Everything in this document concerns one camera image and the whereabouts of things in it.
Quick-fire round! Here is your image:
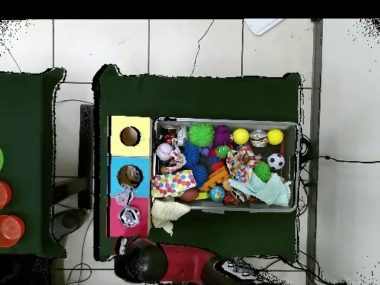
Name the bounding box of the white baseball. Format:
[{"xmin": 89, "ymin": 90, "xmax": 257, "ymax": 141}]
[{"xmin": 156, "ymin": 142, "xmax": 174, "ymax": 161}]

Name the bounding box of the silver toy robot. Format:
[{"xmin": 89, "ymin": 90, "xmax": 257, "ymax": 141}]
[{"xmin": 176, "ymin": 125, "xmax": 189, "ymax": 146}]

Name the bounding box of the dark green table cloth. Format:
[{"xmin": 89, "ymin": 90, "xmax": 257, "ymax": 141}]
[{"xmin": 92, "ymin": 64, "xmax": 302, "ymax": 261}]

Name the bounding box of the white board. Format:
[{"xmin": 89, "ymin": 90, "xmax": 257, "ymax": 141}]
[{"xmin": 243, "ymin": 19, "xmax": 284, "ymax": 36}]

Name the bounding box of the polka dot cloth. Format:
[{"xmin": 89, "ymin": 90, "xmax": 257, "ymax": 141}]
[
  {"xmin": 150, "ymin": 169, "xmax": 197, "ymax": 199},
  {"xmin": 226, "ymin": 144, "xmax": 262, "ymax": 184}
]

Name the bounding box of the yellow tennis ball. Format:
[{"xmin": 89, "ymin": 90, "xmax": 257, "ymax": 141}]
[{"xmin": 232, "ymin": 127, "xmax": 250, "ymax": 145}]

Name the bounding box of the mint green cloth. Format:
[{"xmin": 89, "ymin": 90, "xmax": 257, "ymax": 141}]
[{"xmin": 227, "ymin": 171, "xmax": 292, "ymax": 207}]

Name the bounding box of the green covered side table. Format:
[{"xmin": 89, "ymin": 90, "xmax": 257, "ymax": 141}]
[{"xmin": 0, "ymin": 68, "xmax": 67, "ymax": 258}]

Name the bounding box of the wooden box with three holes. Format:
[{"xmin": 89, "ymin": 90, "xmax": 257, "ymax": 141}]
[{"xmin": 106, "ymin": 114, "xmax": 154, "ymax": 238}]

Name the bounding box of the purple spiky toy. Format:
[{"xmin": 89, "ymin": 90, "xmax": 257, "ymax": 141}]
[{"xmin": 212, "ymin": 124, "xmax": 233, "ymax": 148}]

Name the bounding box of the orange plastic cup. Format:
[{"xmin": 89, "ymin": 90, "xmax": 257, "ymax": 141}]
[
  {"xmin": 0, "ymin": 214, "xmax": 26, "ymax": 248},
  {"xmin": 0, "ymin": 180, "xmax": 13, "ymax": 210}
]

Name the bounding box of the cream cloth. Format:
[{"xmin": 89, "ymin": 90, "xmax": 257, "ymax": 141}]
[{"xmin": 150, "ymin": 197, "xmax": 191, "ymax": 237}]

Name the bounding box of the blue spiky ball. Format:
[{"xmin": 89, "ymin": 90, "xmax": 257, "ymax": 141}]
[{"xmin": 182, "ymin": 140, "xmax": 210, "ymax": 188}]

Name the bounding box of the silver mesh bin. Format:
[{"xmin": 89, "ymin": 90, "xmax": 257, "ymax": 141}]
[{"xmin": 151, "ymin": 117, "xmax": 300, "ymax": 213}]

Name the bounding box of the dark grey stand base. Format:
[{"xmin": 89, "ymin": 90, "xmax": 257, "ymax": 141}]
[{"xmin": 53, "ymin": 208, "xmax": 88, "ymax": 241}]

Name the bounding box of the brown toy football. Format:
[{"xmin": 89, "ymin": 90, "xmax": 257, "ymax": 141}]
[{"xmin": 179, "ymin": 187, "xmax": 200, "ymax": 203}]

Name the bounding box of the black floor cable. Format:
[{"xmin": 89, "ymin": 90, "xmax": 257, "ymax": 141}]
[{"xmin": 299, "ymin": 154, "xmax": 380, "ymax": 165}]

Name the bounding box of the black and white soccer ball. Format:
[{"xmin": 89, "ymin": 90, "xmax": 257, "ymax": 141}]
[{"xmin": 266, "ymin": 152, "xmax": 286, "ymax": 171}]

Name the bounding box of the green spiky ball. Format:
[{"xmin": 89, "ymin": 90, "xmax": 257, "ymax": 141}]
[
  {"xmin": 187, "ymin": 122, "xmax": 216, "ymax": 148},
  {"xmin": 252, "ymin": 160, "xmax": 272, "ymax": 183}
]

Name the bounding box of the smooth yellow ball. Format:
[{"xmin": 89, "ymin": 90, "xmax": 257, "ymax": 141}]
[{"xmin": 266, "ymin": 128, "xmax": 285, "ymax": 145}]

